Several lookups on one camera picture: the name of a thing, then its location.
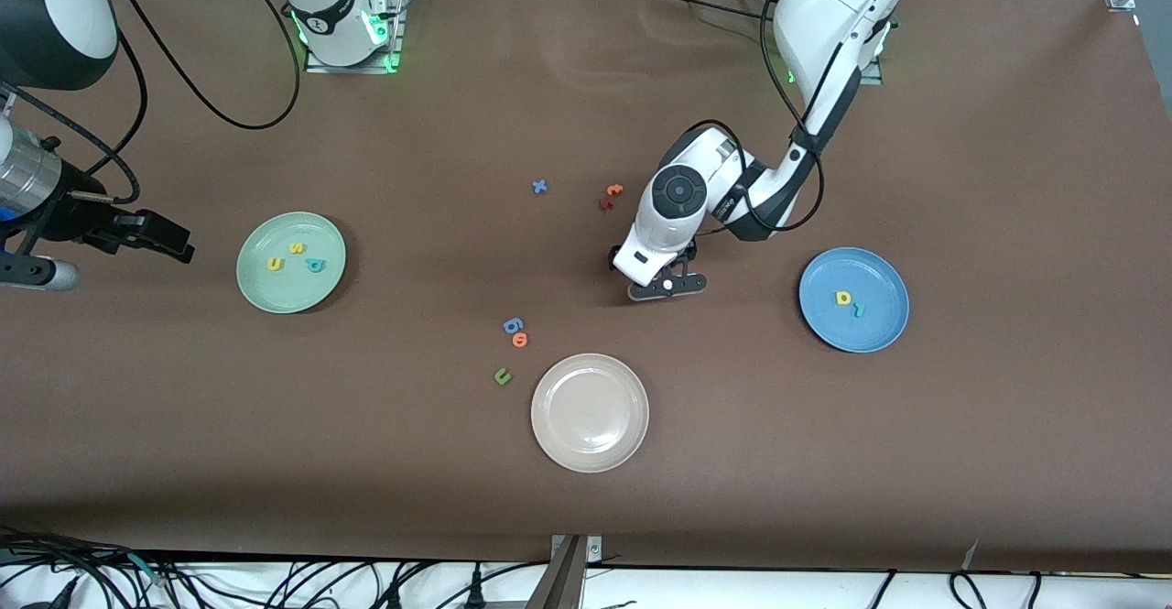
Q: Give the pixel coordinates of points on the metal table bracket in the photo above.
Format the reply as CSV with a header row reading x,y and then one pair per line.
x,y
568,572

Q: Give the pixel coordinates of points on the blue plate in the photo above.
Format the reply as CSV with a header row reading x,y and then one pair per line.
x,y
879,334

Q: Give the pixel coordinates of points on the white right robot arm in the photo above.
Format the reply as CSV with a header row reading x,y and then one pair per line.
x,y
73,5

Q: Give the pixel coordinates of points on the light green plate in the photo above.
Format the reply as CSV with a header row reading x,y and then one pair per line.
x,y
293,296

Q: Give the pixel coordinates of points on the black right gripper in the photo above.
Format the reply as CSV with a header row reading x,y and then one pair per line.
x,y
75,216

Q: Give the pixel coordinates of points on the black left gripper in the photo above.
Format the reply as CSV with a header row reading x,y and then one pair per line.
x,y
691,252

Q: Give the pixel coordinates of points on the white paper scrap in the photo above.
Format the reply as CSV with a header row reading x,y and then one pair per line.
x,y
971,556

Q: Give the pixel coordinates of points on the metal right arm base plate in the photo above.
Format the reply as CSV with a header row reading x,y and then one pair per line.
x,y
394,50

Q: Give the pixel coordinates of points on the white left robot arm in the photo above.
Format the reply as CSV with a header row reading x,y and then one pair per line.
x,y
673,215

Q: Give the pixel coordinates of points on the beige plate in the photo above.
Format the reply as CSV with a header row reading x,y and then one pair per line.
x,y
590,413

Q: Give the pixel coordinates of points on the blue letter g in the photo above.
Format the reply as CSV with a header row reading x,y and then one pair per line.
x,y
513,325

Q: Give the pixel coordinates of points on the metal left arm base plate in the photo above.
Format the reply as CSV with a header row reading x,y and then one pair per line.
x,y
874,80

